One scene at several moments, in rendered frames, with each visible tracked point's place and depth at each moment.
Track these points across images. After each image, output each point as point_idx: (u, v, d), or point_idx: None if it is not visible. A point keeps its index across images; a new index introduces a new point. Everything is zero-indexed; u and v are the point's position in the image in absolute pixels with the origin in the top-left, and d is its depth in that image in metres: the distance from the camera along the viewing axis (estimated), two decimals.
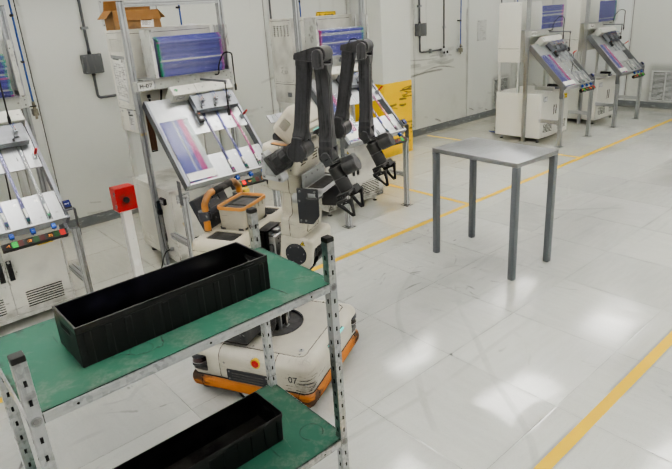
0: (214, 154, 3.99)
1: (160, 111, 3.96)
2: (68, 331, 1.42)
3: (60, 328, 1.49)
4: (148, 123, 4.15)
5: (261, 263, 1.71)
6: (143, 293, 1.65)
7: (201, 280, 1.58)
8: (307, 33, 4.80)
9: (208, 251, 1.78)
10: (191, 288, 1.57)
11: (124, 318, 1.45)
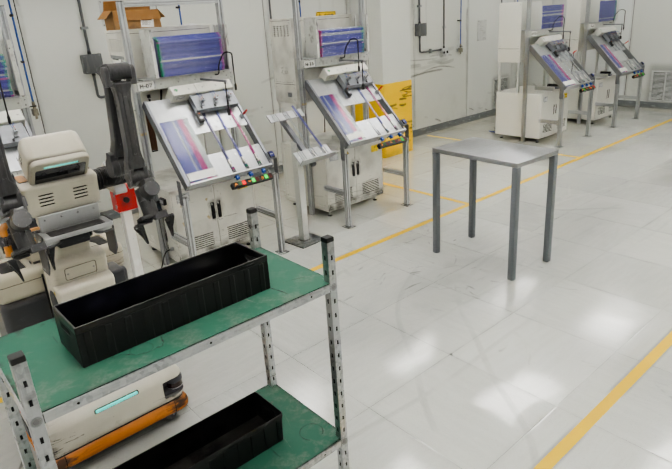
0: (214, 154, 3.99)
1: (160, 111, 3.96)
2: (68, 331, 1.42)
3: (60, 328, 1.49)
4: (148, 123, 4.15)
5: (261, 263, 1.71)
6: (143, 293, 1.65)
7: (201, 280, 1.58)
8: (307, 33, 4.80)
9: (208, 251, 1.78)
10: (191, 288, 1.57)
11: (124, 318, 1.45)
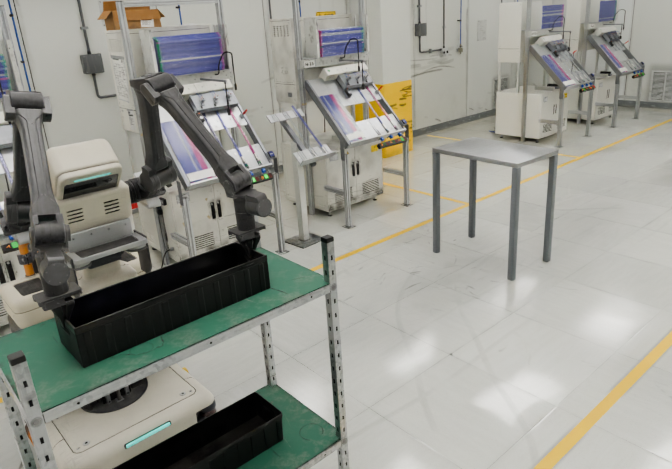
0: None
1: (160, 111, 3.96)
2: (68, 331, 1.42)
3: (60, 328, 1.49)
4: None
5: (261, 263, 1.71)
6: (143, 293, 1.65)
7: (201, 280, 1.58)
8: (307, 33, 4.80)
9: (208, 251, 1.78)
10: (191, 288, 1.57)
11: (124, 318, 1.45)
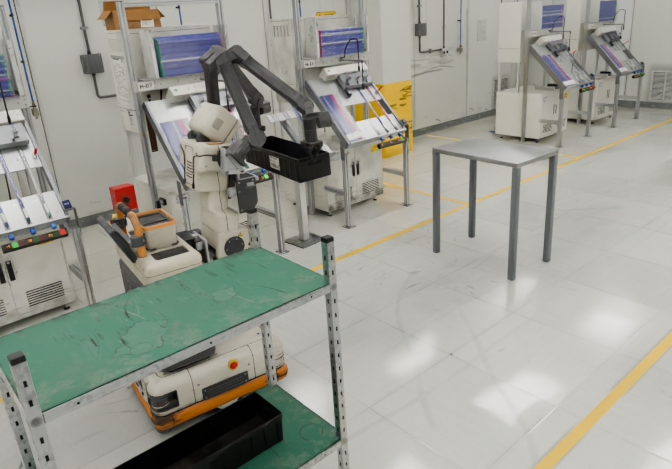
0: None
1: (160, 111, 3.96)
2: (319, 160, 2.63)
3: (304, 170, 2.60)
4: (148, 123, 4.15)
5: (274, 139, 3.09)
6: (275, 162, 2.78)
7: (292, 141, 2.93)
8: (307, 33, 4.80)
9: None
10: (295, 144, 2.90)
11: None
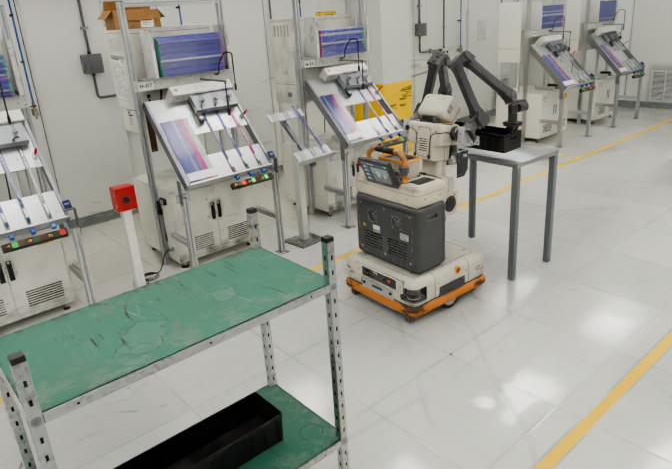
0: (214, 154, 3.99)
1: (160, 111, 3.96)
2: (515, 136, 3.50)
3: (507, 143, 3.47)
4: (148, 123, 4.15)
5: None
6: (473, 139, 3.64)
7: None
8: (307, 33, 4.80)
9: None
10: (480, 126, 3.77)
11: (504, 131, 3.63)
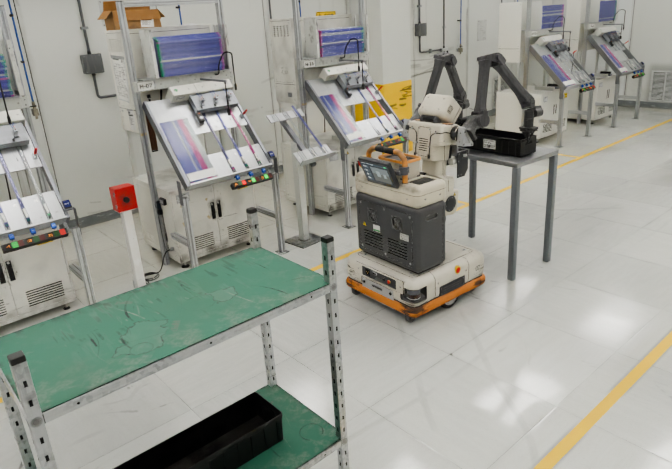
0: (214, 154, 3.99)
1: (160, 111, 3.96)
2: (531, 141, 3.62)
3: (523, 147, 3.58)
4: (148, 123, 4.15)
5: None
6: (489, 143, 3.75)
7: (491, 129, 3.90)
8: (307, 33, 4.80)
9: None
10: (495, 131, 3.88)
11: (520, 136, 3.74)
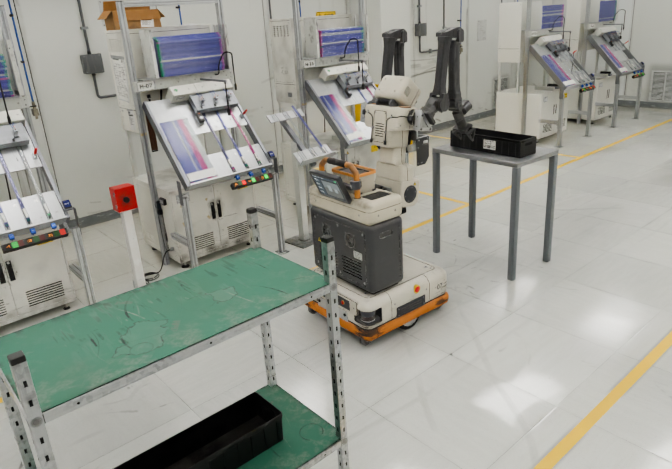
0: (214, 154, 3.99)
1: (160, 111, 3.96)
2: (531, 142, 3.62)
3: (523, 148, 3.58)
4: (148, 123, 4.15)
5: (468, 129, 4.07)
6: (489, 144, 3.75)
7: (492, 130, 3.91)
8: (307, 33, 4.80)
9: None
10: (496, 132, 3.89)
11: (520, 137, 3.75)
